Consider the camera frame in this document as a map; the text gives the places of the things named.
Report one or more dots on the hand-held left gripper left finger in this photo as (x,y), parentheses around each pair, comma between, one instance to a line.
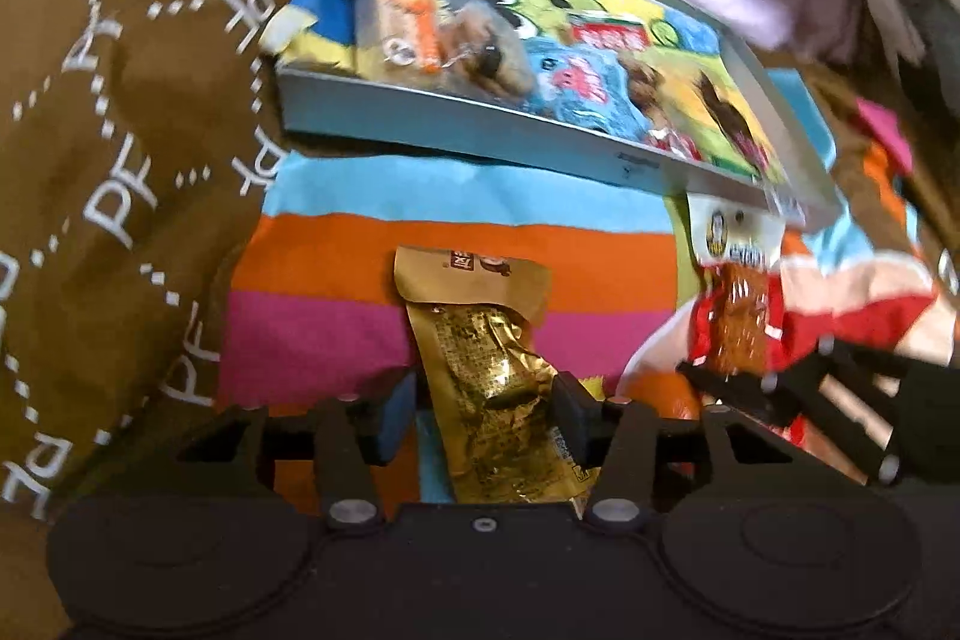
(396,422)

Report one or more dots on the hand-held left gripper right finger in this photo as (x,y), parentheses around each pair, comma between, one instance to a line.
(574,419)

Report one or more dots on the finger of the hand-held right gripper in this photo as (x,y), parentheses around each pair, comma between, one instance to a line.
(810,434)
(847,362)

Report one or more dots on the gold foil snack packet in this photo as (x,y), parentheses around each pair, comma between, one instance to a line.
(480,370)

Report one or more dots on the red and brown snack packet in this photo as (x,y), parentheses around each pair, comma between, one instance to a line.
(739,317)

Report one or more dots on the grey metal tray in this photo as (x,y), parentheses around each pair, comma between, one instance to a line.
(450,119)

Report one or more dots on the multicoloured striped cloth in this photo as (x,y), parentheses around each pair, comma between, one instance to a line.
(450,190)

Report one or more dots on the dark brown snack packet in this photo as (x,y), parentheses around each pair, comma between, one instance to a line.
(731,115)

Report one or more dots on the blue snack packet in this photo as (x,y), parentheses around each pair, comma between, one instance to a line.
(577,85)

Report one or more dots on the clear packet of brown snack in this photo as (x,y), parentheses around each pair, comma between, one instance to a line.
(487,51)

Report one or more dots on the red label snack packet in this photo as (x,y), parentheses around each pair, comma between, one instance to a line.
(609,36)

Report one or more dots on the brown patterned blanket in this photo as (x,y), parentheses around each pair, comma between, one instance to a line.
(112,160)

